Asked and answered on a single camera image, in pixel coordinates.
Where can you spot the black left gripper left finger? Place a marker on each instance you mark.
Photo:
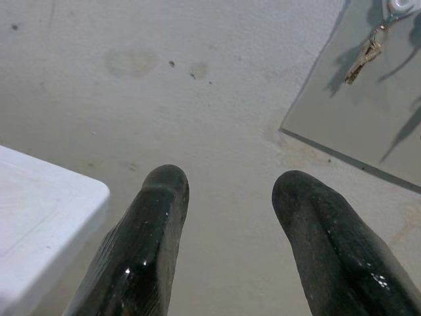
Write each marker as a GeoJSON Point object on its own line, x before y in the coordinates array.
{"type": "Point", "coordinates": [141, 256]}

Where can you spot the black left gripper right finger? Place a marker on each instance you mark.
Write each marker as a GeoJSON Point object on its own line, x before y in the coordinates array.
{"type": "Point", "coordinates": [335, 256]}

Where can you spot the white plastic table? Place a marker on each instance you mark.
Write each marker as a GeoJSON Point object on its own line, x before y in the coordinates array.
{"type": "Point", "coordinates": [39, 214]}

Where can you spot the small metal key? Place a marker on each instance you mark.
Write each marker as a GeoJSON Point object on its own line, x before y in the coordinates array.
{"type": "Point", "coordinates": [360, 64]}

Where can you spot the grey wall board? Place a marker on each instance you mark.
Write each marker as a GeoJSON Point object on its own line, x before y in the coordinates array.
{"type": "Point", "coordinates": [355, 115]}

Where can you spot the white diamond wall hook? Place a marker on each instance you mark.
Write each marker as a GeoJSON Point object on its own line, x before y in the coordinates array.
{"type": "Point", "coordinates": [401, 5]}

